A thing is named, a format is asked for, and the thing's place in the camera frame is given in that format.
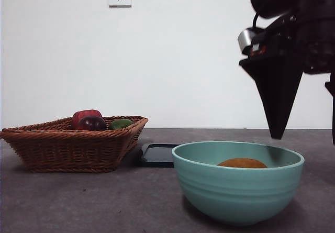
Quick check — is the brown wicker basket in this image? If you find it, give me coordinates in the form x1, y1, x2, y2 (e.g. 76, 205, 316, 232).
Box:
0, 116, 149, 173

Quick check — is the brown kiwi fruit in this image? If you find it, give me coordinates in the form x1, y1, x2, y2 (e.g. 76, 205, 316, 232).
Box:
216, 157, 269, 169

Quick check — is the dark red plum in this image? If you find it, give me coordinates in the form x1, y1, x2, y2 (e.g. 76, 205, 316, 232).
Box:
77, 115, 107, 131

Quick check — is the green avocado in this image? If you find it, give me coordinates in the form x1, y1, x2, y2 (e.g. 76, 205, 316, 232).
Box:
108, 119, 134, 131

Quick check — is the red apple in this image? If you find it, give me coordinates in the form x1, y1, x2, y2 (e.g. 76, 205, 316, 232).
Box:
72, 109, 103, 129

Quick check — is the teal bowl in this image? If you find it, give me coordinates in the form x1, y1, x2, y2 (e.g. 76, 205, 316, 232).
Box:
171, 140, 305, 225

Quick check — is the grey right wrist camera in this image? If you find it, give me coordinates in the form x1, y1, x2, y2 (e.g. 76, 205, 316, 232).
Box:
237, 27, 265, 55

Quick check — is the dark green tray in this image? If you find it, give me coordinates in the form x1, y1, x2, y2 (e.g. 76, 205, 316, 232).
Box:
135, 143, 182, 169

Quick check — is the black cable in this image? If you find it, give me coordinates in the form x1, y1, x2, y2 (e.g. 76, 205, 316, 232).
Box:
251, 12, 263, 30

